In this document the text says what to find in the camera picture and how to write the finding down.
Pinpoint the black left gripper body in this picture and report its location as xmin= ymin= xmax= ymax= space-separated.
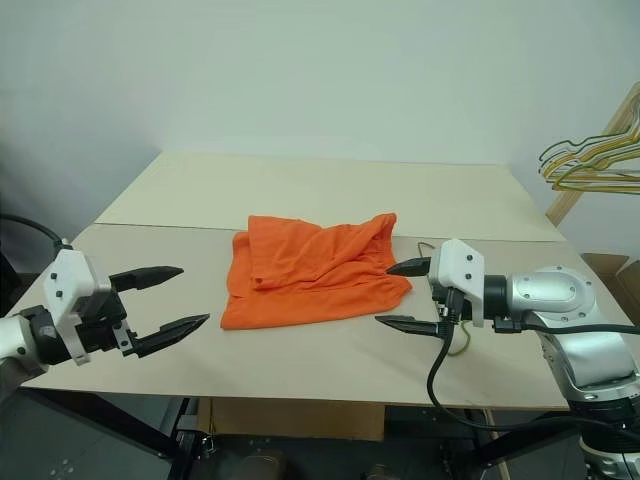
xmin=74 ymin=287 xmax=142 ymax=359

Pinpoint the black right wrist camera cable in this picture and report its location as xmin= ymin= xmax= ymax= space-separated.
xmin=425 ymin=287 xmax=581 ymax=431

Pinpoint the open cardboard box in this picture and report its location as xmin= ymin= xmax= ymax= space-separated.
xmin=581 ymin=251 xmax=640 ymax=322

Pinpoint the orange t-shirt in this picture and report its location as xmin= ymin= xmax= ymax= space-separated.
xmin=220 ymin=212 xmax=415 ymax=332

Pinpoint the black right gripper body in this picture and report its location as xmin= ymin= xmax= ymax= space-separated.
xmin=431 ymin=282 xmax=475 ymax=322

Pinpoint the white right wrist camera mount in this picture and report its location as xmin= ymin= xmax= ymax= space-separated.
xmin=428 ymin=238 xmax=487 ymax=329

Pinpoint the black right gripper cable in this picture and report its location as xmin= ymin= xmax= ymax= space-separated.
xmin=491 ymin=318 xmax=640 ymax=335

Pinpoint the black metal table frame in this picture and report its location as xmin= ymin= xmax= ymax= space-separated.
xmin=0 ymin=385 xmax=587 ymax=480

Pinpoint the wooden clothes rack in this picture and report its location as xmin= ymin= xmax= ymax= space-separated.
xmin=545 ymin=82 xmax=640 ymax=227

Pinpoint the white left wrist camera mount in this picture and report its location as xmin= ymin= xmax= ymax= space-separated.
xmin=43 ymin=248 xmax=112 ymax=365

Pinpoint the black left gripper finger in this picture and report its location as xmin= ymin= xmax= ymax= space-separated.
xmin=132 ymin=314 xmax=211 ymax=359
xmin=108 ymin=265 xmax=186 ymax=295

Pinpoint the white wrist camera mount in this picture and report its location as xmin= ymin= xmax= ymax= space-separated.
xmin=428 ymin=238 xmax=487 ymax=329
xmin=43 ymin=248 xmax=112 ymax=365

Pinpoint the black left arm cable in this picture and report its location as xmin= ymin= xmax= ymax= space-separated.
xmin=0 ymin=213 xmax=70 ymax=249

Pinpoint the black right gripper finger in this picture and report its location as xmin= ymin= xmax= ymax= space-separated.
xmin=374 ymin=314 xmax=444 ymax=339
xmin=385 ymin=255 xmax=435 ymax=278

